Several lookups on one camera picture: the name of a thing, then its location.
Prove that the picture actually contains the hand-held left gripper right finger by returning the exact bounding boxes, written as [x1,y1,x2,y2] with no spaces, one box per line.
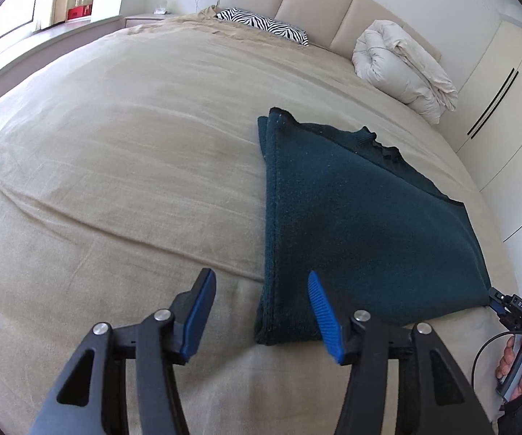
[307,271,497,435]

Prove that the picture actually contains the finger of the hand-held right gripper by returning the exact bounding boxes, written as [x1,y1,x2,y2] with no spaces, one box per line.
[488,286,514,323]

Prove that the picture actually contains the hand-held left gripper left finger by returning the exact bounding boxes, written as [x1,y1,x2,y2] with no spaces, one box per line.
[29,268,218,435]

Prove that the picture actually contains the dark teal blanket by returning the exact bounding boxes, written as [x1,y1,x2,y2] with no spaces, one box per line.
[254,107,493,347]

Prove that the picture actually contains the white wardrobe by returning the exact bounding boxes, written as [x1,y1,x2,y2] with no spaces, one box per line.
[440,2,522,254]

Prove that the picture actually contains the bed with beige cover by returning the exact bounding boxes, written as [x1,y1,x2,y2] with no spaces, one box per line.
[0,7,515,435]

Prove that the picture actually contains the white folded duvet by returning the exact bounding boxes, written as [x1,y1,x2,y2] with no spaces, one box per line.
[352,19,460,125]

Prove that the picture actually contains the zebra print pillow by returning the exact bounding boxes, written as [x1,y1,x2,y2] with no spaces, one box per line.
[214,7,311,47]

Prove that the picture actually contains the white nightstand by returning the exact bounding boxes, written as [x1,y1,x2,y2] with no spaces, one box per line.
[124,11,175,30]

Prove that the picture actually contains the beige padded headboard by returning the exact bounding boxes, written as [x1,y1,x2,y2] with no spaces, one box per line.
[218,0,443,62]

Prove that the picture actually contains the red box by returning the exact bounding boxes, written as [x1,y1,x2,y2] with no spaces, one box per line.
[66,4,94,21]

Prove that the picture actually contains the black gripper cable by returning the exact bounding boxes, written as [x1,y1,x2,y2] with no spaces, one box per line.
[472,331,515,413]

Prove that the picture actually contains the black wardrobe handle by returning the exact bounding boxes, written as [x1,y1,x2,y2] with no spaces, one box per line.
[470,71,521,142]
[466,68,515,137]

